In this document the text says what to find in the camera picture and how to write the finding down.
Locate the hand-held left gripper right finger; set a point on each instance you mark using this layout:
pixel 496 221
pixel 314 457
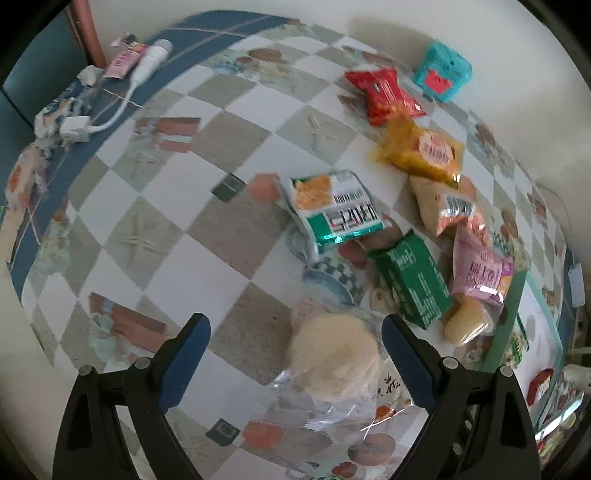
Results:
pixel 411 360

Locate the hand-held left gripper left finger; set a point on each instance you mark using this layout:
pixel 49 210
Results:
pixel 184 364

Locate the round pastry packet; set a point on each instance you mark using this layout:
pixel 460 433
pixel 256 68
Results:
pixel 332 355

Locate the pink cake roll packet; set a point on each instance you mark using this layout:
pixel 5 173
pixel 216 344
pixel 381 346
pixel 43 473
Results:
pixel 478 272

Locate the teal rimmed white tray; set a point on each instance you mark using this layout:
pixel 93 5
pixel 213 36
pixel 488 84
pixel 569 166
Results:
pixel 540 337

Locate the green white cracker packet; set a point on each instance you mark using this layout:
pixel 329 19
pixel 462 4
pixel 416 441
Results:
pixel 337 207

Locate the small yellow pastry packet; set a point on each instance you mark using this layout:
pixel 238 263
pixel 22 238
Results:
pixel 464 323

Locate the green snack box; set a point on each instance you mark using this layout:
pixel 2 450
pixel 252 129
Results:
pixel 411 281

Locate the beige orange snack packet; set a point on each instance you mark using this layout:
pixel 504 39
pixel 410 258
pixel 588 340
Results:
pixel 438 203

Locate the pile of assorted packages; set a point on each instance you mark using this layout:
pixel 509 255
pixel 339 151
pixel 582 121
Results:
pixel 561 415

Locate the white power adapter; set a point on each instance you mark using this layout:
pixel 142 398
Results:
pixel 577 286

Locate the yellow snack packet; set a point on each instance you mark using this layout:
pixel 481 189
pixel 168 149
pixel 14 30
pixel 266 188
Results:
pixel 425 150

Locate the checkered printed tablecloth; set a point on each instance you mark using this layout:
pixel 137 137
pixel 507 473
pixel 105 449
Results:
pixel 221 138

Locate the red snack packet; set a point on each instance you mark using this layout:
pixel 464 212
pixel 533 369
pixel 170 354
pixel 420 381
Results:
pixel 385 94

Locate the crumpled blue white packet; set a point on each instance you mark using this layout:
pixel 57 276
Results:
pixel 60 108

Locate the teal cube box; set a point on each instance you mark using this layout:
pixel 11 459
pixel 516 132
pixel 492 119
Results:
pixel 443 69

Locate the white handheld device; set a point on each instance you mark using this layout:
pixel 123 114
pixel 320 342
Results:
pixel 152 57

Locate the pink tube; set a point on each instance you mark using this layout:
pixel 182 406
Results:
pixel 124 60

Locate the brown wooden post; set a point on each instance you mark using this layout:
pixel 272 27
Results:
pixel 87 32

